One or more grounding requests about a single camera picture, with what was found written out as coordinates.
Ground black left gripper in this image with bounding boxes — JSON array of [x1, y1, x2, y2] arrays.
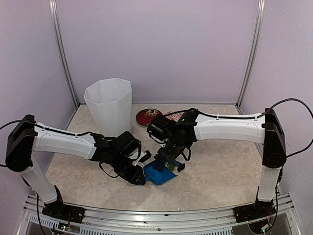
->
[[110, 151, 145, 185]]

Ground blue dustpan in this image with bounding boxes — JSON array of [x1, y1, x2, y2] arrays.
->
[[143, 160, 182, 186]]

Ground blue hand brush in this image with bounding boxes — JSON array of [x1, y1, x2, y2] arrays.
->
[[153, 155, 165, 172]]

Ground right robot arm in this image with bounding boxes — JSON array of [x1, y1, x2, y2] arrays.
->
[[147, 98, 304, 217]]

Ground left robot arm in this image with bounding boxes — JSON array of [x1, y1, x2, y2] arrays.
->
[[1, 115, 149, 218]]

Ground small black paper scrap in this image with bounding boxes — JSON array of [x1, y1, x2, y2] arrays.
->
[[177, 164, 185, 172]]

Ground pink patterned bowl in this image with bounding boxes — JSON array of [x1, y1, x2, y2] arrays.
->
[[164, 112, 183, 121]]

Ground red floral plate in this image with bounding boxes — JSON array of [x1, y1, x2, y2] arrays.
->
[[135, 108, 162, 127]]

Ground white plastic trash bin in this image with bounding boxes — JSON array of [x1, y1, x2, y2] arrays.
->
[[84, 78, 132, 137]]

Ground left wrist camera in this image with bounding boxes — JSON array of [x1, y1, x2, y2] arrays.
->
[[129, 150, 152, 165]]

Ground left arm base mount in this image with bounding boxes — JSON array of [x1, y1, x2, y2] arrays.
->
[[42, 186, 85, 224]]

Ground aluminium front rail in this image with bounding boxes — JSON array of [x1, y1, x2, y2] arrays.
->
[[14, 194, 303, 235]]

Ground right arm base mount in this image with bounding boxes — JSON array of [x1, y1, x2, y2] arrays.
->
[[233, 196, 277, 223]]

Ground right aluminium corner post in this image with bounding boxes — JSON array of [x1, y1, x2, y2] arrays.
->
[[236, 0, 266, 111]]

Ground aluminium corner post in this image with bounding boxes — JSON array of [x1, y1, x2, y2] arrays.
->
[[49, 0, 80, 109], [236, 0, 266, 111]]

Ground left aluminium corner post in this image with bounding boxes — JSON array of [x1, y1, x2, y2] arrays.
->
[[49, 0, 80, 109]]

